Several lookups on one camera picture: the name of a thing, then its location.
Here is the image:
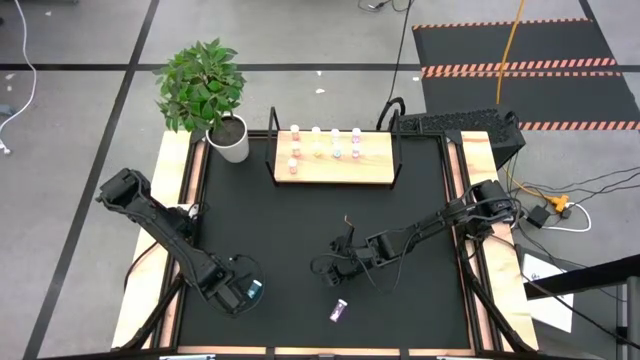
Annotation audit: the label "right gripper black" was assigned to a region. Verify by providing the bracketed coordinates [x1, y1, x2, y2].
[319, 232, 384, 287]

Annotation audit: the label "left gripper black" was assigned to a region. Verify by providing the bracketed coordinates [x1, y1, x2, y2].
[202, 262, 255, 315]

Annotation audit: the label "black perforated computer tower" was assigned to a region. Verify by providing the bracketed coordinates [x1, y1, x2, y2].
[388, 107, 527, 169]

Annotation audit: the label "black power adapter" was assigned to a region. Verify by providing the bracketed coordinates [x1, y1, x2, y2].
[528, 205, 551, 229]

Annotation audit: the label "green plant white pot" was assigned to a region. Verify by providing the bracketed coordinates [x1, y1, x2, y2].
[153, 38, 251, 165]

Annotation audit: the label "white paper sheet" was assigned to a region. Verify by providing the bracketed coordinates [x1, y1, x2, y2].
[519, 252, 576, 334]

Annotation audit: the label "black beam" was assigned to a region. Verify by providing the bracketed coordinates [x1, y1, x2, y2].
[523, 253, 640, 301]

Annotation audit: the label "black mat hazard stripes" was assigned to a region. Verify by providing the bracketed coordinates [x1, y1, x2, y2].
[410, 18, 640, 132]

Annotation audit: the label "wooden shelf black metal frame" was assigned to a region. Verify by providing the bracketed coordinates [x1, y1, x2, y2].
[264, 104, 404, 190]

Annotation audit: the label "thin black floor cable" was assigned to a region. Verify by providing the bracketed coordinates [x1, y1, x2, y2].
[357, 0, 416, 101]

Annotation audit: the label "yellow hanging power cable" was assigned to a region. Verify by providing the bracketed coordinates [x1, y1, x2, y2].
[494, 0, 526, 106]

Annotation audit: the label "white floor cable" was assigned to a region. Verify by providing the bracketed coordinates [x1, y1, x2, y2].
[0, 0, 39, 156]

